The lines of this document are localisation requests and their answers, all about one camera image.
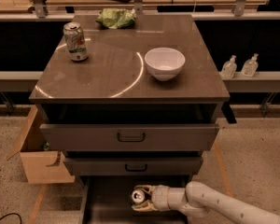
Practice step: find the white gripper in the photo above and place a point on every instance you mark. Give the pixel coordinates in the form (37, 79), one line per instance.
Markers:
(160, 197)

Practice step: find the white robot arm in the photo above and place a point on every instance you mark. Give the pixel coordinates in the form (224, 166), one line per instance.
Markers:
(195, 200)

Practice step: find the bottom drawer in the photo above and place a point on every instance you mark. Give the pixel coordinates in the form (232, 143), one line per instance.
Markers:
(107, 200)

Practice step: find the drawer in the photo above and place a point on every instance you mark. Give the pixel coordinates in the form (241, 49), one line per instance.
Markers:
(107, 200)
(130, 138)
(133, 166)

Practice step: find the middle drawer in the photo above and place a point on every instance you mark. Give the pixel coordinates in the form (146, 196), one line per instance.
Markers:
(133, 166)

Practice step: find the grey drawer cabinet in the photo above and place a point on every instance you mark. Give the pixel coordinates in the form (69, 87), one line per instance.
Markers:
(114, 87)

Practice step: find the top drawer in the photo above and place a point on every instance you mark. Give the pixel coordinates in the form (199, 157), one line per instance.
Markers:
(130, 138)

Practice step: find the white and green soda can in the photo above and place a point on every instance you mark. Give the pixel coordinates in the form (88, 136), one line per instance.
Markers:
(75, 42)

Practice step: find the cardboard box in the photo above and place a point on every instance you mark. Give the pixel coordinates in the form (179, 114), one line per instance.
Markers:
(41, 166)

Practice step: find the white bowl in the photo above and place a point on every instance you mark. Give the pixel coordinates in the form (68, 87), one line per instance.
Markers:
(164, 63)

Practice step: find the left sanitizer bottle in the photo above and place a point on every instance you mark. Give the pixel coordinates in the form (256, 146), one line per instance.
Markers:
(229, 68)

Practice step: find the sanitizer bottle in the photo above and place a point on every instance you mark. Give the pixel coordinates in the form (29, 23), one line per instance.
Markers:
(250, 66)
(229, 68)

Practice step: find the right sanitizer bottle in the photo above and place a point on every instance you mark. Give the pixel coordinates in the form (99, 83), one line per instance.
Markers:
(250, 66)

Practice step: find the green chip bag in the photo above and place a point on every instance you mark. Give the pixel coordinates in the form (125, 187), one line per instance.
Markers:
(116, 18)

